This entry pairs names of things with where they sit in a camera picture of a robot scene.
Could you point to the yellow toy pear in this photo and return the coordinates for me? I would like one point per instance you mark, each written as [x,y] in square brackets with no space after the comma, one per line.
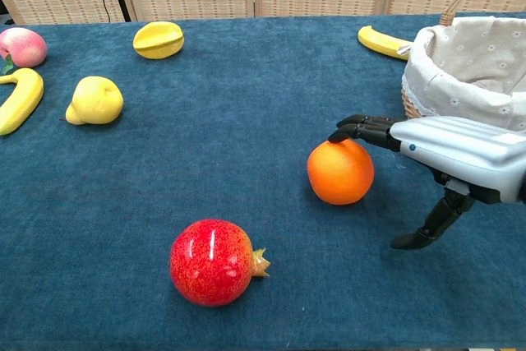
[95,101]

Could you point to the pink toy peach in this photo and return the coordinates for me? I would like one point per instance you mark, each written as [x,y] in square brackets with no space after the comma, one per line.
[24,47]

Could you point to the yellow toy starfruit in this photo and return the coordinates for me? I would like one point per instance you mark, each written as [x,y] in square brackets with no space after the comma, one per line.
[158,40]

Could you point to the orange toy orange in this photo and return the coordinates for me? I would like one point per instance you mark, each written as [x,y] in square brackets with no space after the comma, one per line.
[340,174]

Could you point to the blue table cloth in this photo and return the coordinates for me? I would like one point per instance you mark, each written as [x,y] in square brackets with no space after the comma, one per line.
[230,153]

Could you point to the wicker basket with cloth liner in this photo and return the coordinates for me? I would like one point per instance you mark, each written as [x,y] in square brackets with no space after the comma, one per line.
[472,63]

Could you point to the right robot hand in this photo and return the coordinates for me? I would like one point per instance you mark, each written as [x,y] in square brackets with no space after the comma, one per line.
[464,149]

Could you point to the yellow toy banana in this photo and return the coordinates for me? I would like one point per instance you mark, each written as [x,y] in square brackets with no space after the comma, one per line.
[380,42]
[22,100]

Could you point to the red toy pomegranate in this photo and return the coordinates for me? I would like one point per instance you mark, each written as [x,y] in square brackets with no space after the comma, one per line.
[209,262]

